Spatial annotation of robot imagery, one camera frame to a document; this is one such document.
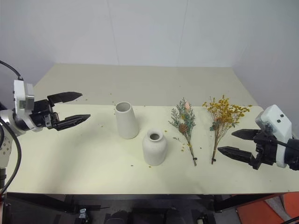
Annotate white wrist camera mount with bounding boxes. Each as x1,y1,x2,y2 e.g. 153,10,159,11
255,104,292,168
13,79,35,118

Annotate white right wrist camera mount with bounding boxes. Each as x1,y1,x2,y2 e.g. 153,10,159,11
255,104,292,168

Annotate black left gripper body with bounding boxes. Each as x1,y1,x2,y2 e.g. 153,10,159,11
29,99,59,130

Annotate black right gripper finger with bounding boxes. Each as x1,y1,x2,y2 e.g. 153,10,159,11
217,146,263,170
231,129,259,141

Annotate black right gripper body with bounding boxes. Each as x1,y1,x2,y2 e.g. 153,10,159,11
253,129,281,166

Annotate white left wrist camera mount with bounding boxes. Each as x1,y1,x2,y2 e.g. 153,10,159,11
13,79,35,118

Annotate short white bottle vase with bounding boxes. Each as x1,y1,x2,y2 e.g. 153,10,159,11
142,130,168,166

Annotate green dried flower bouquet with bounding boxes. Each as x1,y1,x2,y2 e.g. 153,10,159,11
168,98,197,166

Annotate black table frame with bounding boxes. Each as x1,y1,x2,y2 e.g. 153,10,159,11
4,192,290,213

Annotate dark rounded robot foot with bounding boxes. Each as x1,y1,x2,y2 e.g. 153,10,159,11
109,211,131,224

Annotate yellow dried flower bouquet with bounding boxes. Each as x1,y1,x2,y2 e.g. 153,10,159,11
202,95,253,165

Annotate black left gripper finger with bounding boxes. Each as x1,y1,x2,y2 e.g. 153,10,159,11
47,91,83,104
55,114,91,132

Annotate cream table mat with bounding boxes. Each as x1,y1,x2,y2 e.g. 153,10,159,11
7,102,299,195

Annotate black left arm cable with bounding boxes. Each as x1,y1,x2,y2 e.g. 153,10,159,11
0,60,23,194

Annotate orange box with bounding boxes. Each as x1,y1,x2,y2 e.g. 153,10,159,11
235,191,299,224

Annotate tall white tapered vase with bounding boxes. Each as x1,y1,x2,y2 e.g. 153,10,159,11
114,101,139,140

